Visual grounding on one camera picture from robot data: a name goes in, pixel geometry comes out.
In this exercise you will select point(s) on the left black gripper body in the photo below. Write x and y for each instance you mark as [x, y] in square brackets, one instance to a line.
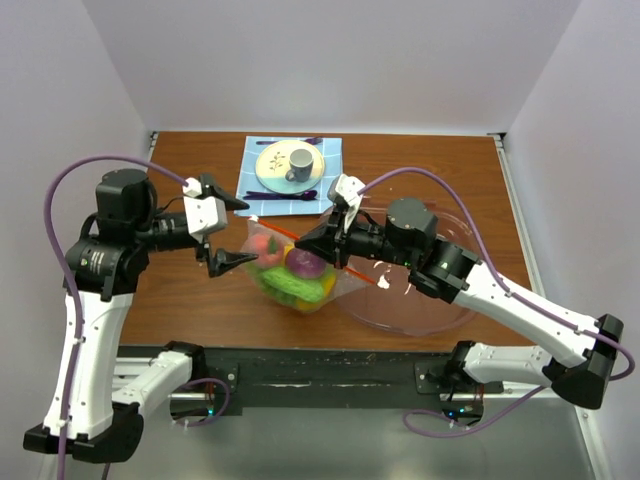
[163, 234]

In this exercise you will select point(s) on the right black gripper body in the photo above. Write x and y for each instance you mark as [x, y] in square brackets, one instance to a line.
[363, 239]

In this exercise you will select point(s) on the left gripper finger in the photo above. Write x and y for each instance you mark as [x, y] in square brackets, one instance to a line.
[211, 188]
[222, 261]

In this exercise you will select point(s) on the clear zip top bag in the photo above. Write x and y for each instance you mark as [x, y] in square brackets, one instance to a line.
[348, 279]

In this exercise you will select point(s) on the clear pink plastic bowl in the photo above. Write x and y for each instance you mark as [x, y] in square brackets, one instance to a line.
[393, 304]

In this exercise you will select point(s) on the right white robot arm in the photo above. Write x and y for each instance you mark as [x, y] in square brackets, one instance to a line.
[573, 354]

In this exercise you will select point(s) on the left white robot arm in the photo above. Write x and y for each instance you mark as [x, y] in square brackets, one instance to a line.
[87, 418]

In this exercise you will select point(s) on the fake purple onion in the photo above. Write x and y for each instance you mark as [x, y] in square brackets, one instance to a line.
[304, 264]

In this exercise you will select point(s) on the fake red peach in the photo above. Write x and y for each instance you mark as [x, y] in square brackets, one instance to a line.
[268, 249]

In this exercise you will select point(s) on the fake green cucumber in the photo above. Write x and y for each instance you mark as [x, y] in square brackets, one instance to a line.
[285, 287]

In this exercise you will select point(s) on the purple plastic spoon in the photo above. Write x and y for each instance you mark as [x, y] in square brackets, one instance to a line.
[309, 195]

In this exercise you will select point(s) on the cream plate with plant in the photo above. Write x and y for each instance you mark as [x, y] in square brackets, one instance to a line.
[273, 163]

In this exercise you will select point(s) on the grey mug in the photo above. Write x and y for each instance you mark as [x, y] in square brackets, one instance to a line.
[301, 164]

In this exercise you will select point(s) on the purple plastic fork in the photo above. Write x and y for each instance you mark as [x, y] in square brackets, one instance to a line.
[308, 140]

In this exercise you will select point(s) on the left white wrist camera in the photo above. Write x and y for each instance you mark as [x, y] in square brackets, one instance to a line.
[205, 214]

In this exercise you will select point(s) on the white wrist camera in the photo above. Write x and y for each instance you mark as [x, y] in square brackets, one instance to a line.
[205, 214]
[346, 195]

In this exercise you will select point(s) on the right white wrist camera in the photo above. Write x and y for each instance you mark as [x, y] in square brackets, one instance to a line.
[346, 195]

